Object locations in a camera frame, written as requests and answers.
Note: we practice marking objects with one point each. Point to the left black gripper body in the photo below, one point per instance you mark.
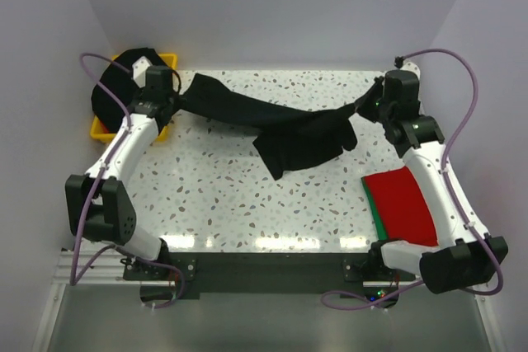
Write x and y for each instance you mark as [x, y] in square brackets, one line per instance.
[172, 104]

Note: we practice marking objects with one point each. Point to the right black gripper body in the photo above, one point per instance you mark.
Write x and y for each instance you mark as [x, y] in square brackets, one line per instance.
[372, 100]

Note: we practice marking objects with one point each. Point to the black t shirt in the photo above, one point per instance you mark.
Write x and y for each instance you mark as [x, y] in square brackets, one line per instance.
[289, 139]

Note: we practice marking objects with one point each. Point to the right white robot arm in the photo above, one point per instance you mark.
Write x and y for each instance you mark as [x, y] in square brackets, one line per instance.
[466, 254]

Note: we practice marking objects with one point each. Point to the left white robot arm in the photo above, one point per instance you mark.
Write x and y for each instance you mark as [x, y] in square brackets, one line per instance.
[98, 198]

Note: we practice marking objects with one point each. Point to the yellow plastic bin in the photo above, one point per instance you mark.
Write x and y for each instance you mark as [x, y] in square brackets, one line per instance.
[99, 132]

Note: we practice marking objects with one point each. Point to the folded red t shirt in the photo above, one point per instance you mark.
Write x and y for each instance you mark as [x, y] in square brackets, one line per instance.
[402, 208]

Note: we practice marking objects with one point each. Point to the folded green t shirt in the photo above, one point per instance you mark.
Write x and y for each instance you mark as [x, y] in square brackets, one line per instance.
[379, 226]

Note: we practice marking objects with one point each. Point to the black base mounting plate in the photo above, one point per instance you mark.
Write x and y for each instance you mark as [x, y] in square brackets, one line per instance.
[263, 273]

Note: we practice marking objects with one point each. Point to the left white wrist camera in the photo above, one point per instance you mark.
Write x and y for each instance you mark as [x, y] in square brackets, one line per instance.
[139, 70]

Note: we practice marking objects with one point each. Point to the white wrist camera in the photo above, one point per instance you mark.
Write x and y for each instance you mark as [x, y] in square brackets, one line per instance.
[139, 70]
[406, 65]

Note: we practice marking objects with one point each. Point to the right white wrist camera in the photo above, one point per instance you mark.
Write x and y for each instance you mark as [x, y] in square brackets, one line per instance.
[406, 65]

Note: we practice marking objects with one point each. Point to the aluminium extrusion rail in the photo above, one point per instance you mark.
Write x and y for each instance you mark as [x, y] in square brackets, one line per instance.
[105, 270]

